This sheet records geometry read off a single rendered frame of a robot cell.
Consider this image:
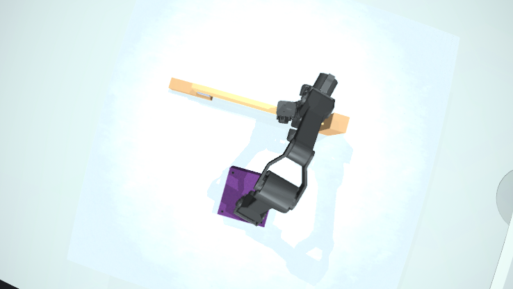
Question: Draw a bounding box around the light wooden rail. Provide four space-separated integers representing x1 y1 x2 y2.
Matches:
191 83 277 114

